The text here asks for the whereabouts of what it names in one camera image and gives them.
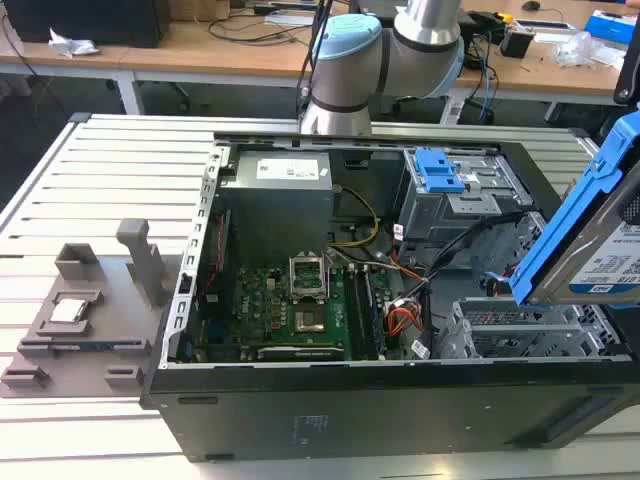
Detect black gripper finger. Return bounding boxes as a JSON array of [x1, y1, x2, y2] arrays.
[[613, 29, 640, 106]]

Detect hard disk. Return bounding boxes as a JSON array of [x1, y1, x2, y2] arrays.
[[509, 107, 640, 306]]

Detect blue disk wire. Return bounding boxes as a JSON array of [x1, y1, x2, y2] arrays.
[[482, 271, 512, 296]]

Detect metal disk bay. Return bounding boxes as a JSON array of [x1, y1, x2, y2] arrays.
[[433, 297, 622, 359]]

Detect blue cardboard box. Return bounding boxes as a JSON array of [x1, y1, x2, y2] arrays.
[[584, 8, 640, 42]]

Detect clear plastic bag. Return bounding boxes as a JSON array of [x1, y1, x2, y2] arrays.
[[551, 30, 624, 69]]

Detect small black box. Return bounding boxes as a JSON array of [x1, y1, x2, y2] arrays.
[[500, 27, 535, 59]]

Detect blue drive latch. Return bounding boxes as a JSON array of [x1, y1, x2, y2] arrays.
[[414, 148, 464, 194]]

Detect metal drive cage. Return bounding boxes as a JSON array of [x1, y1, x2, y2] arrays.
[[398, 147, 537, 264]]

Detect metal socket cover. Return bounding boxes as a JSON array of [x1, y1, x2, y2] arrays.
[[288, 253, 329, 304]]

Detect grey power supply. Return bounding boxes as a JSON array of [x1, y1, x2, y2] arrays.
[[219, 149, 335, 254]]

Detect CPU socket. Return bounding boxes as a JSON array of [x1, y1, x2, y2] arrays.
[[292, 305, 329, 336]]

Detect wooden desk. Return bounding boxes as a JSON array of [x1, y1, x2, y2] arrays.
[[0, 0, 640, 121]]

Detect black graphics card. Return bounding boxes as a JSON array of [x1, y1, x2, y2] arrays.
[[256, 344, 347, 363]]

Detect green motherboard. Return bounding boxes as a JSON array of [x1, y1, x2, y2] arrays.
[[199, 264, 416, 364]]

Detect black PC case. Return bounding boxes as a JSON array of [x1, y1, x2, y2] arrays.
[[139, 130, 640, 464]]

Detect large black box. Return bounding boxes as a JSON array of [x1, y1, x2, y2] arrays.
[[2, 0, 171, 49]]

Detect grey parts rack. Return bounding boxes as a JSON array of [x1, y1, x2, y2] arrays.
[[0, 218, 180, 399]]

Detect crumpled white paper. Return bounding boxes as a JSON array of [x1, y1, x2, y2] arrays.
[[47, 27, 100, 58]]

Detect dark RAM stick with label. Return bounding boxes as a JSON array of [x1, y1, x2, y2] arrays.
[[48, 339, 144, 352]]

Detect silver CPU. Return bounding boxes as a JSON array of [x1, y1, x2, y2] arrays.
[[49, 298, 89, 324]]

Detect blue hanging cable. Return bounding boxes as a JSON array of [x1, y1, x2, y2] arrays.
[[478, 39, 497, 122]]

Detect black cable bundle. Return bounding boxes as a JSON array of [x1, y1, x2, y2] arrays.
[[422, 209, 532, 299]]

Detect yellow and black power cable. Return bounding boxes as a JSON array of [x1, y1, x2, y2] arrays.
[[331, 185, 381, 250]]

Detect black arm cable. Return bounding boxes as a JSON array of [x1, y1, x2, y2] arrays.
[[295, 0, 337, 117]]

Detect orange wire bundle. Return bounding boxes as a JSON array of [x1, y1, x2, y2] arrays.
[[383, 297, 426, 337]]

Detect black desk cables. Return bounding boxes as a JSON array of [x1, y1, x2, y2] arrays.
[[206, 13, 322, 49]]

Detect thin red wire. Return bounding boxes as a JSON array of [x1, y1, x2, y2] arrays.
[[208, 209, 232, 302]]

